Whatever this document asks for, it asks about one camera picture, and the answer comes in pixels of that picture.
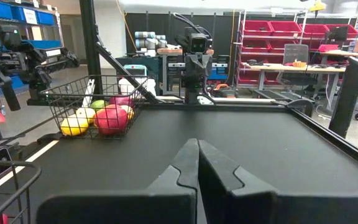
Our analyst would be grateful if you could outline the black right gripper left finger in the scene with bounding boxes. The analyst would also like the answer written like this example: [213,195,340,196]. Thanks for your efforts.
[35,138,200,224]

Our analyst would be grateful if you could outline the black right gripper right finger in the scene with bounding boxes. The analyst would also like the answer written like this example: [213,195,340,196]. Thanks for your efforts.
[197,139,358,224]

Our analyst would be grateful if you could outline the yellow lemon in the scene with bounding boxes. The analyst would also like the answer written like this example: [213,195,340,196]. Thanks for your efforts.
[60,114,90,137]
[75,107,97,124]
[121,105,135,121]

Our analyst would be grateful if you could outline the dark red apple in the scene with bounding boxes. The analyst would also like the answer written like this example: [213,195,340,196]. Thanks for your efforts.
[109,95,135,108]

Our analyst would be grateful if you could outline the orange red mango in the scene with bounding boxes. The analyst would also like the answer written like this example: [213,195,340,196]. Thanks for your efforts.
[93,104,129,136]

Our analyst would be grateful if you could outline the green lime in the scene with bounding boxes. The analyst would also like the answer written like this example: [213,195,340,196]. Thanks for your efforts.
[89,99,109,112]

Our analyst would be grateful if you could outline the blue drawer unit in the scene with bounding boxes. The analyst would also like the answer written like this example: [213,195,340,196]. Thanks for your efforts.
[208,63,231,81]

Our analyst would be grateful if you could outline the wooden bench top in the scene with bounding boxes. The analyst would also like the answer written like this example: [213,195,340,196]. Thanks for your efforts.
[156,47,214,56]

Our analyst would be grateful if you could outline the orange black tool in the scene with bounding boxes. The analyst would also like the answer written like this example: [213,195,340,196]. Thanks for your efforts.
[212,83,236,98]

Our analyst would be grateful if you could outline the metal storage shelf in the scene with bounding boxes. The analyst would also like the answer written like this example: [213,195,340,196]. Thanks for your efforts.
[236,11,358,90]

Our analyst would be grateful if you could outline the black partition panel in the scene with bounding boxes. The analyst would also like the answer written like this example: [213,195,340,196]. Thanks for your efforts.
[125,11,242,65]

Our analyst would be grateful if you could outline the red storage bin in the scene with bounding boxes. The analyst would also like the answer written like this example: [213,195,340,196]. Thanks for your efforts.
[242,19,273,37]
[325,24,358,40]
[299,23,331,39]
[269,21,303,37]
[241,39,272,53]
[237,70,260,85]

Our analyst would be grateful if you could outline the teal plastic box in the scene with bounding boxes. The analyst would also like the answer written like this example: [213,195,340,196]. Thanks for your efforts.
[122,63,149,78]

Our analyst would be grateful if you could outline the white box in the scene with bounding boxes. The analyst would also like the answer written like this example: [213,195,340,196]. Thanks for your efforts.
[117,77,157,96]

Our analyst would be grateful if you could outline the grey mesh office chair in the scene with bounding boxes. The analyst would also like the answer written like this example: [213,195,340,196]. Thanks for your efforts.
[277,43,319,86]

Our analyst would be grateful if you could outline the light wooden work table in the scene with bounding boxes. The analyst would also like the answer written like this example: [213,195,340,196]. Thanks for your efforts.
[240,61,358,108]

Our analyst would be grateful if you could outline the yellow lamp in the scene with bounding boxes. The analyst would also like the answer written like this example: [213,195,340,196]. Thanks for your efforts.
[308,0,328,13]

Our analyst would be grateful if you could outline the black computer monitor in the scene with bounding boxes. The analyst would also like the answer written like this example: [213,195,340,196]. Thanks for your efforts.
[324,25,350,47]

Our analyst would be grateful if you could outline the black ribbed floor pole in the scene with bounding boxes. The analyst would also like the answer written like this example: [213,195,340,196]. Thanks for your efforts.
[328,56,358,139]

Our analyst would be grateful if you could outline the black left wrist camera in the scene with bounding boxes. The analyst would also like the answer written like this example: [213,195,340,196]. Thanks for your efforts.
[190,32,208,54]

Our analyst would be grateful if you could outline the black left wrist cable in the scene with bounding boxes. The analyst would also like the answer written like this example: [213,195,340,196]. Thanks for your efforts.
[172,12,213,41]

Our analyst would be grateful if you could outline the black diagonal frame strut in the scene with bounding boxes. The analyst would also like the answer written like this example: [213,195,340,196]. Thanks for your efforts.
[94,42,161,104]

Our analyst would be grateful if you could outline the yellow hanging cable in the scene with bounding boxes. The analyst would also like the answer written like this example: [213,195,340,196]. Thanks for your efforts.
[114,0,138,52]

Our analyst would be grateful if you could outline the black vertical frame post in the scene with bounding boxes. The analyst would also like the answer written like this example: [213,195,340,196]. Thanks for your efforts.
[78,0,104,96]

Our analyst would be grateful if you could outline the black wire basket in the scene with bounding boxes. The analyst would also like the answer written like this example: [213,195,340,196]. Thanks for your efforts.
[0,159,42,224]
[38,73,151,140]

